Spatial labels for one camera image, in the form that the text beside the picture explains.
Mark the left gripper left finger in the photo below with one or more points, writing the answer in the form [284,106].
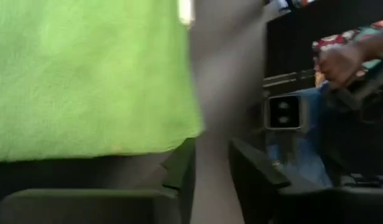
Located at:
[179,168]

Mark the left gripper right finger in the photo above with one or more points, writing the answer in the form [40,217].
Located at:
[256,180]

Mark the green towel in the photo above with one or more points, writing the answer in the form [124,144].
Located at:
[85,77]

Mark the person's forearm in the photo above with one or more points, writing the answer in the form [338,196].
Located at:
[376,43]

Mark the person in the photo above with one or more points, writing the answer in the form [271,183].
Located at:
[303,161]

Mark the grey framed black box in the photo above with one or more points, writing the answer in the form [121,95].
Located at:
[284,112]

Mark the person's hand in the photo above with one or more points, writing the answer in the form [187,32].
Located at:
[339,63]

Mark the floral patterned cloth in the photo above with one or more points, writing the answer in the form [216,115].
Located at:
[334,39]

